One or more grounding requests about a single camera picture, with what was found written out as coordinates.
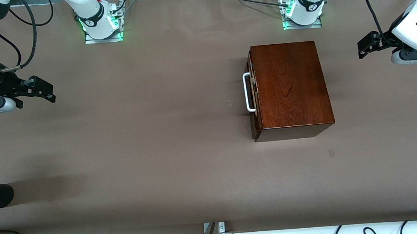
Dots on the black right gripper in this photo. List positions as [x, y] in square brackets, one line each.
[4, 80]

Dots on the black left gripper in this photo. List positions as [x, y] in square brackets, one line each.
[386, 40]

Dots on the light wood drawer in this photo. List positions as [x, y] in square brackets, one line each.
[257, 122]

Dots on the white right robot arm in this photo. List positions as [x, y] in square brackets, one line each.
[93, 14]

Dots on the dark brown wooden cabinet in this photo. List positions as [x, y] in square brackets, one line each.
[292, 87]

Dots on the brown table cover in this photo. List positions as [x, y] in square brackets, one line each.
[159, 155]

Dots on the left arm aluminium base plate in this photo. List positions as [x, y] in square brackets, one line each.
[300, 27]

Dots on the right arm aluminium base plate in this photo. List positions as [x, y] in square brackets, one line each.
[103, 40]

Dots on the small aluminium bracket plate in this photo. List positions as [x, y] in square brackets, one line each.
[222, 227]

